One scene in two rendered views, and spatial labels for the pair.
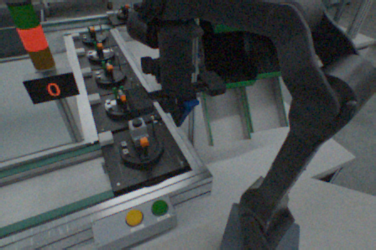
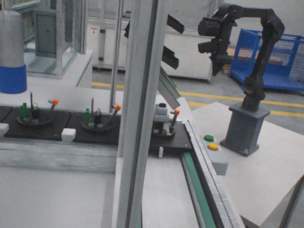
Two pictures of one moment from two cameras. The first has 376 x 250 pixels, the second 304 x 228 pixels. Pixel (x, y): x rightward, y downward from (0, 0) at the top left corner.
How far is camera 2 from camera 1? 1.25 m
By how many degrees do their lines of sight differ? 62
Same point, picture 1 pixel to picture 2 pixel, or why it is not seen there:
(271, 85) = not seen: hidden behind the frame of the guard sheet
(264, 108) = not seen: hidden behind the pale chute
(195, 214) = not seen: hidden behind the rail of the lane
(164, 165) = (178, 128)
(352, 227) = (221, 115)
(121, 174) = (178, 142)
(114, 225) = (215, 154)
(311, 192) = (200, 114)
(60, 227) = (211, 173)
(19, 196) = (161, 203)
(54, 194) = (168, 184)
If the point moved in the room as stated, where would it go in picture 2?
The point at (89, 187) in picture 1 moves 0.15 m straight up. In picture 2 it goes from (169, 168) to (176, 132)
